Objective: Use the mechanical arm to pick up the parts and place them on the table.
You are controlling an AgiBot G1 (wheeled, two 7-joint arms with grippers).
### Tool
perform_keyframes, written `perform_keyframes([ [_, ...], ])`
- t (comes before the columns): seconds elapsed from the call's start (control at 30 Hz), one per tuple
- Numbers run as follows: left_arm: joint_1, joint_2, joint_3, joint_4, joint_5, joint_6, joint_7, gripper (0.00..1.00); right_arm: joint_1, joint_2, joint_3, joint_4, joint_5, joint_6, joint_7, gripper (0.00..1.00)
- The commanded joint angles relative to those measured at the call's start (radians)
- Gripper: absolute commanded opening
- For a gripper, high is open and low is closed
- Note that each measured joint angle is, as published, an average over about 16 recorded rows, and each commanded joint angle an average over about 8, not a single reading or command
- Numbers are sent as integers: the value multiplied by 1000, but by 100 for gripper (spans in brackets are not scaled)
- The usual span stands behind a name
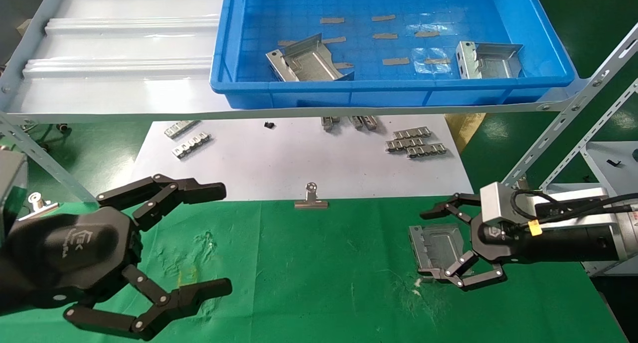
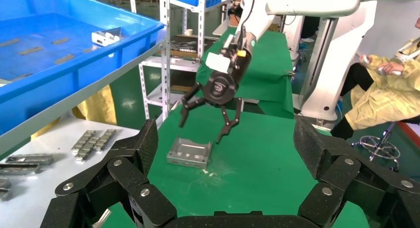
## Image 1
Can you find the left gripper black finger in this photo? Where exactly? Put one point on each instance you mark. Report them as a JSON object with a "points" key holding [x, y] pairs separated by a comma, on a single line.
{"points": [[209, 290], [199, 191]]}

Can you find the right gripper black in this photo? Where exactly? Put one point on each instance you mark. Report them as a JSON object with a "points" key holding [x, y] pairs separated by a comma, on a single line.
{"points": [[558, 246]]}

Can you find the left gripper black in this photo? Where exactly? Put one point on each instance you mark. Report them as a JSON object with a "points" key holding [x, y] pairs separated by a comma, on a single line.
{"points": [[65, 253]]}

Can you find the sheet metal tray part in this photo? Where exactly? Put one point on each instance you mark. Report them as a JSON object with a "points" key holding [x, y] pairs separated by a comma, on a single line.
{"points": [[436, 248], [311, 64]]}

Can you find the notched metal strip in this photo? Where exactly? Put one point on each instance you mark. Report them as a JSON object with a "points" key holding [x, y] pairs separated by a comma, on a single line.
{"points": [[404, 144], [426, 150], [356, 122], [192, 145], [329, 122], [182, 128], [370, 123], [411, 132]]}

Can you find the silver binder clip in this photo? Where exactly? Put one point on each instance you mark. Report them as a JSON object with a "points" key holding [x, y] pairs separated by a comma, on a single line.
{"points": [[522, 182], [311, 203], [37, 202]]}

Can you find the green table cloth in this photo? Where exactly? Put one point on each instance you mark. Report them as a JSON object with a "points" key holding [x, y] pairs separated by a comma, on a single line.
{"points": [[324, 273]]}

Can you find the large blue plastic bin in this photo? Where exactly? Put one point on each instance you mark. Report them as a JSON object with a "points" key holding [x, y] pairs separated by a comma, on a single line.
{"points": [[279, 96]]}

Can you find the black caster wheel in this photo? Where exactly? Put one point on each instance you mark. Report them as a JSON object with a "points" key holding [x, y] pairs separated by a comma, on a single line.
{"points": [[63, 128]]}

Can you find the open sheet metal tray part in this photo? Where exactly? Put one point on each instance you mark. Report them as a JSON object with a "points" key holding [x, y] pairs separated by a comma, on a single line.
{"points": [[311, 64]]}

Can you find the white perforated rack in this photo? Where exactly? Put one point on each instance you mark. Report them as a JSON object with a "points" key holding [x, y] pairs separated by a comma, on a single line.
{"points": [[618, 176]]}

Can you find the small black clip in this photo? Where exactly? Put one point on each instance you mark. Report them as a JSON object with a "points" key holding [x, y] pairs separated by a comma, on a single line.
{"points": [[614, 162]]}

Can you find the clear plastic film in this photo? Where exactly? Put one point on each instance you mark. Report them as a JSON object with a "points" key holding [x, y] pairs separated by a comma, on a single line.
{"points": [[438, 21], [432, 69]]}

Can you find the sheet metal part boxed end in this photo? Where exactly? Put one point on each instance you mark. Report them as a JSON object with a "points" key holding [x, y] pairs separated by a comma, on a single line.
{"points": [[491, 66]]}

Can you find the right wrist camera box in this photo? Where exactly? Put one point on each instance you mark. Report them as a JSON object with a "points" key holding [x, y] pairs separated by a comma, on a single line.
{"points": [[498, 203]]}

